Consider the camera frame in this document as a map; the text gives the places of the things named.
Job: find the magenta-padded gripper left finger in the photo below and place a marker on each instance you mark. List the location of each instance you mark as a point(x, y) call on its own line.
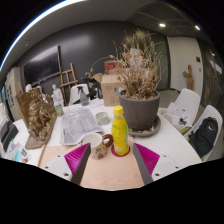
point(75, 160)

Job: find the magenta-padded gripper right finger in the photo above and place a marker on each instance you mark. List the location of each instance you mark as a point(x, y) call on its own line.
point(148, 160)

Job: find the yellow drink bottle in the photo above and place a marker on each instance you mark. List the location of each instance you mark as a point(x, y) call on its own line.
point(120, 133)

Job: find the patterned ceramic mug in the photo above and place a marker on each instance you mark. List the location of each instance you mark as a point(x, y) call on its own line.
point(95, 145)

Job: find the grey plant saucer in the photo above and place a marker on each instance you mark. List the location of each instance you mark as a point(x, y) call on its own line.
point(155, 128)

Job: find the light plywood board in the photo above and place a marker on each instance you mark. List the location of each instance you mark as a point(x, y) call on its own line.
point(110, 173)

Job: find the grey pot with dried plant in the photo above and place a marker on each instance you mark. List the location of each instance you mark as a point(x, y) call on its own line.
point(140, 111)

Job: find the small round white bowl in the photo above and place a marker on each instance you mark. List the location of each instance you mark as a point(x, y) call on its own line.
point(102, 118)

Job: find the clear bottle with green label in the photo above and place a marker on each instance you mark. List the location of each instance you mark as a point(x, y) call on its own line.
point(59, 110)

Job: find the stack of papers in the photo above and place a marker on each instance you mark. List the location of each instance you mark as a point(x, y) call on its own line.
point(178, 115)

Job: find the brown relief sculpture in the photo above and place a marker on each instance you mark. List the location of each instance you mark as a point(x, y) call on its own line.
point(40, 118)

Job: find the colourful picture book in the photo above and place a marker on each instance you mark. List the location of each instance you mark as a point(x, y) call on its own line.
point(18, 153)

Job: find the black backpack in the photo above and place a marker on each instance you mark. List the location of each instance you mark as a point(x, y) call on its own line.
point(203, 136)

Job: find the dark spray bottle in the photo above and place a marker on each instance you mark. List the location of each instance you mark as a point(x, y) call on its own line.
point(83, 98)

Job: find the small white plaster figure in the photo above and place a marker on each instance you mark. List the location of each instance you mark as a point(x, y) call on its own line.
point(57, 93)

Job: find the black flat box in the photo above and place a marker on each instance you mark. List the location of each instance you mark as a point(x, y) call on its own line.
point(8, 135)

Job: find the white chair with papers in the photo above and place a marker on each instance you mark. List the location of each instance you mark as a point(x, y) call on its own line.
point(190, 98)

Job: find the open cardboard box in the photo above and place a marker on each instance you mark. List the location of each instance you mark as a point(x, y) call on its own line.
point(110, 88)

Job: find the white chair with backpack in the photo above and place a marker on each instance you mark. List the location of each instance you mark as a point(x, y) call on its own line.
point(213, 111)

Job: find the wooden easel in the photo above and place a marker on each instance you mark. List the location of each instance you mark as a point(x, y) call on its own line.
point(68, 78)

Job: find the white plaster bust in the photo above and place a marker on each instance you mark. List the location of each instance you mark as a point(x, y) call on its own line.
point(28, 88)

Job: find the wooden carved figure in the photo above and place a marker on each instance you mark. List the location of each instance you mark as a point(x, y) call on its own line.
point(188, 76)

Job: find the white cabinet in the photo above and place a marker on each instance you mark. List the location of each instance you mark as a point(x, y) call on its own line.
point(13, 90)

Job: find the red box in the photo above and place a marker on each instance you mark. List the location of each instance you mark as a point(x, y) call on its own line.
point(110, 66)

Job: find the tall white plaster statue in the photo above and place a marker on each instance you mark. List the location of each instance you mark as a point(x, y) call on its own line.
point(134, 55)

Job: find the round ceiling spotlight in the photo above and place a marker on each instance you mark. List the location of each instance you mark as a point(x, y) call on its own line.
point(198, 27)
point(162, 25)

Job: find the long ceiling light strip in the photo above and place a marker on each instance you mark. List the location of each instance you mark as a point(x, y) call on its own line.
point(33, 21)

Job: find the black wall screen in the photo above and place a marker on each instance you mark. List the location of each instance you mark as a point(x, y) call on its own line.
point(41, 65)

